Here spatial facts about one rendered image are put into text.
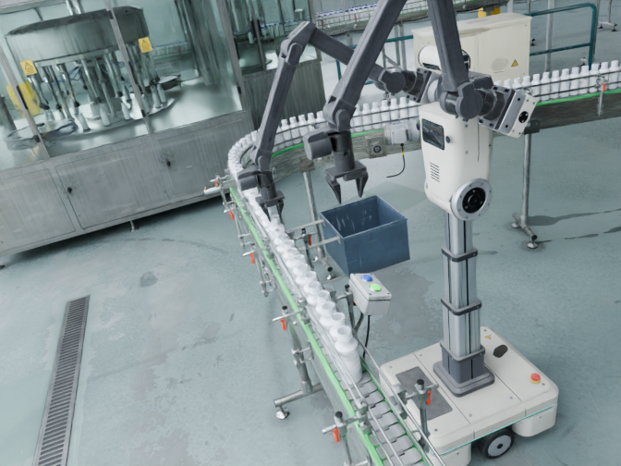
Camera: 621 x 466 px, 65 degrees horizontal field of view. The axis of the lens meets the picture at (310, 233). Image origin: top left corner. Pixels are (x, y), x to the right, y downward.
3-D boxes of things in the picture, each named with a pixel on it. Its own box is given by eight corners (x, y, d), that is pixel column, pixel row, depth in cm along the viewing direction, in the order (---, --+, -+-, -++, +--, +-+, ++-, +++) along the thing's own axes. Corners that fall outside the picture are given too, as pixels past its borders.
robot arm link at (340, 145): (353, 128, 130) (345, 123, 134) (329, 134, 128) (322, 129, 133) (357, 153, 133) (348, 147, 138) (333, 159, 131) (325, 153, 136)
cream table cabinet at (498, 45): (507, 115, 606) (509, 11, 551) (528, 129, 551) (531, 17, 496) (418, 129, 614) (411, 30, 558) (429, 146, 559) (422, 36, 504)
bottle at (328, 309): (337, 340, 148) (329, 296, 140) (350, 349, 144) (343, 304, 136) (322, 350, 145) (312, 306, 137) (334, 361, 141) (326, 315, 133)
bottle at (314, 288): (332, 321, 157) (324, 277, 149) (331, 333, 151) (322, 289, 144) (313, 322, 158) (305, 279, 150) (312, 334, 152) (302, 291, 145)
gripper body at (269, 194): (255, 202, 185) (250, 184, 181) (281, 194, 187) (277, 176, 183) (259, 208, 179) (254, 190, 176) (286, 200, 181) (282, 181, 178)
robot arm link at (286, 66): (306, 46, 159) (297, 43, 169) (290, 40, 157) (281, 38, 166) (269, 171, 172) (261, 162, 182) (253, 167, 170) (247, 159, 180)
